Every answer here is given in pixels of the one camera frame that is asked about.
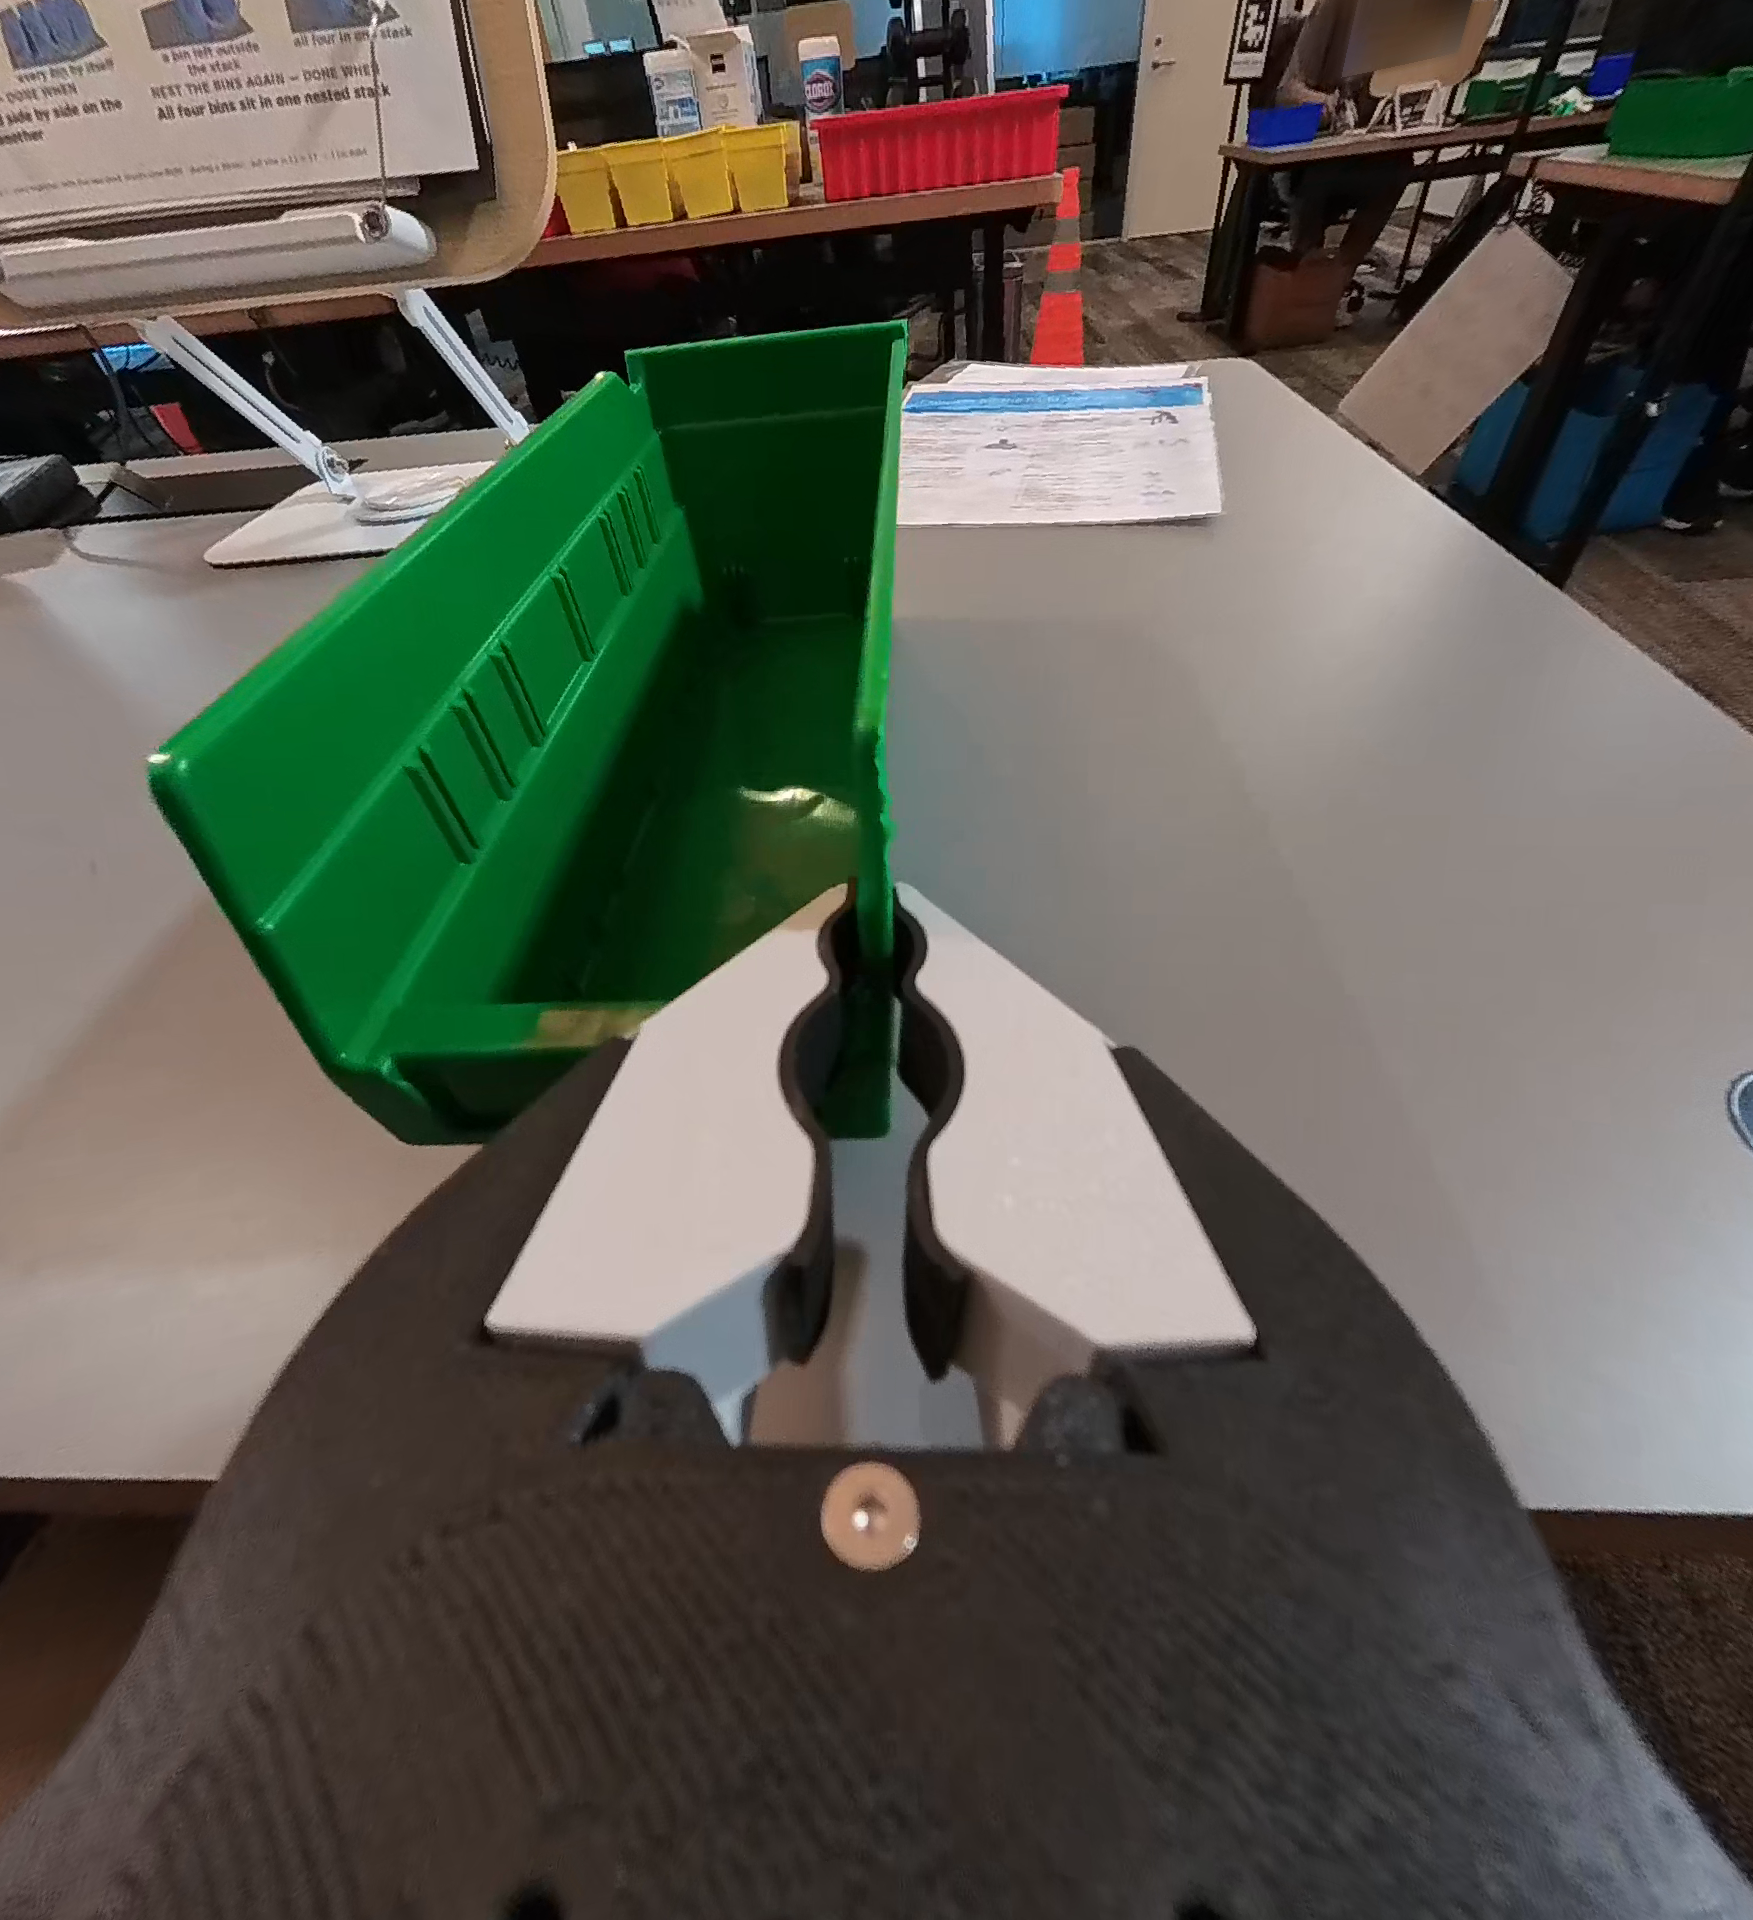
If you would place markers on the grey desk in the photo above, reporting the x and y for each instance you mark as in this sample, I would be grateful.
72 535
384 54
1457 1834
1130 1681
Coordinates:
1342 899

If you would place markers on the small blue bin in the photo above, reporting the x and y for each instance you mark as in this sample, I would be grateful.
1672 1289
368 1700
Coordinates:
1610 74
1283 127

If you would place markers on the small yellow bin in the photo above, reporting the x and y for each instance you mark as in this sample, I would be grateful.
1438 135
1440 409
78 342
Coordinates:
586 191
698 177
644 185
760 168

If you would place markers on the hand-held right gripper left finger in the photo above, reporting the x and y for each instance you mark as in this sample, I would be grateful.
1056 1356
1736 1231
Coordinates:
666 1171

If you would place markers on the black white marker sign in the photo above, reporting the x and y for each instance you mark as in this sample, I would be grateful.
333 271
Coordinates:
1249 39

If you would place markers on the white blue box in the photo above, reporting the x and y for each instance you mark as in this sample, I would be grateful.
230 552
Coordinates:
671 93

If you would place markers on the instruction sheet on stand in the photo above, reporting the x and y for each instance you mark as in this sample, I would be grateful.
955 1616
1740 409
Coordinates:
186 252

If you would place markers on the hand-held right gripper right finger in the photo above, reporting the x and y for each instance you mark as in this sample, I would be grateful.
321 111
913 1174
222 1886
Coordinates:
1070 1202

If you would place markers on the brown cardboard box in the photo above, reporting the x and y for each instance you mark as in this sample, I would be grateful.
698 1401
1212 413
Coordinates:
1295 299

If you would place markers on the orange traffic cone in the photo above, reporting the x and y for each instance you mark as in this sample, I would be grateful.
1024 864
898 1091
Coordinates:
1058 299

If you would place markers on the blue header paper sheet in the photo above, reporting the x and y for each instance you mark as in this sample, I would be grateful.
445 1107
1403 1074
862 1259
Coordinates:
1056 450

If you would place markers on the green plastic bin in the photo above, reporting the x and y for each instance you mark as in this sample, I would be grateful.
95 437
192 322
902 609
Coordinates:
1528 93
1716 118
410 839

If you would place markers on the blue storage crate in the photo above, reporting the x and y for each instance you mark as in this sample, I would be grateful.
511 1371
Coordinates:
1610 450

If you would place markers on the white carton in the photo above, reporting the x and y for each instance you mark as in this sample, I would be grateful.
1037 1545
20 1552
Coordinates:
730 84

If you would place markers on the wipes canister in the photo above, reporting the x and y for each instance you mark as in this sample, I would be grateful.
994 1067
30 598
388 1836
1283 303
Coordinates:
826 84

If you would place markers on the grey leaning panel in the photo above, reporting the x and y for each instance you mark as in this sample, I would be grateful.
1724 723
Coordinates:
1474 346

